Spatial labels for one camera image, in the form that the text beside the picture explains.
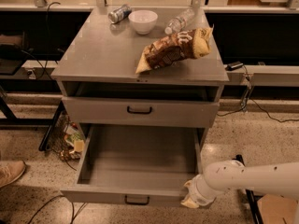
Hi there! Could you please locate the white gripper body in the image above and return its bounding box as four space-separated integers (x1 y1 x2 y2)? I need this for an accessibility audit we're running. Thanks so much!
183 175 216 207

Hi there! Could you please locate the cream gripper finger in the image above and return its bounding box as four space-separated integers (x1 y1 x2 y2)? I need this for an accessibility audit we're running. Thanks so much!
181 199 199 209

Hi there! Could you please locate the grey drawer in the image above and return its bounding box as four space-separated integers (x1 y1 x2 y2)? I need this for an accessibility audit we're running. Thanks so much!
63 97 219 128
62 125 204 207

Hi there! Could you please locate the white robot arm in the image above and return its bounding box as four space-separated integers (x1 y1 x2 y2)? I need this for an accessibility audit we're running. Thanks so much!
181 160 299 208

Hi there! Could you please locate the grey top drawer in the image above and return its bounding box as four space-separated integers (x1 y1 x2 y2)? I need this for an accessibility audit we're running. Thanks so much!
63 97 219 128

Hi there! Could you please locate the grey metal drawer cabinet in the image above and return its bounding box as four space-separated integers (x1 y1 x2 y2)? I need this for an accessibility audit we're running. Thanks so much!
52 8 228 141

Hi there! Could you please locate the black metal stand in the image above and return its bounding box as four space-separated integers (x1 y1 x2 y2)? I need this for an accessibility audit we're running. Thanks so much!
235 154 265 224

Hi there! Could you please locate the cardboard box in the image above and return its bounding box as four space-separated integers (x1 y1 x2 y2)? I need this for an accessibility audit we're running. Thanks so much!
257 194 298 224

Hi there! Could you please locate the black power adapter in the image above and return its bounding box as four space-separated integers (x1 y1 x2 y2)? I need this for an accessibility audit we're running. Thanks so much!
226 62 244 71

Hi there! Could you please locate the brown yellow chip bag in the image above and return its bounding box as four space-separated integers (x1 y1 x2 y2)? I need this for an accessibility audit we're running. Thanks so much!
135 27 213 74

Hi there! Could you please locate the clear plastic water bottle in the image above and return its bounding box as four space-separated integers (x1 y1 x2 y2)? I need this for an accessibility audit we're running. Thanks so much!
164 8 195 35

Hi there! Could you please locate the white bowl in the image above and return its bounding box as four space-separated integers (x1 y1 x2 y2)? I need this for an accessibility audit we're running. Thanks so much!
129 10 158 35

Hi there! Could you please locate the tan shoe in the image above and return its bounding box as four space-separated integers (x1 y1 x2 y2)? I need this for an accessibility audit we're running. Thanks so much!
0 161 26 188

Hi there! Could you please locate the silver blue soda can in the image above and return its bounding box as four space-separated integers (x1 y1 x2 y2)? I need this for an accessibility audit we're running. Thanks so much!
108 4 132 24

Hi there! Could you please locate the black floor cable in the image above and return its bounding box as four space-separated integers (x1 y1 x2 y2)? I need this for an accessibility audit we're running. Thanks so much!
27 159 88 224

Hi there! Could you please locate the wire basket with trash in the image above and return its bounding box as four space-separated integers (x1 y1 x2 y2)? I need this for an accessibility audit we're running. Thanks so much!
49 112 85 161

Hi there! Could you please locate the black table leg frame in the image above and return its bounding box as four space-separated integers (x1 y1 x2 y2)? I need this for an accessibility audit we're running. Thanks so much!
0 98 64 151

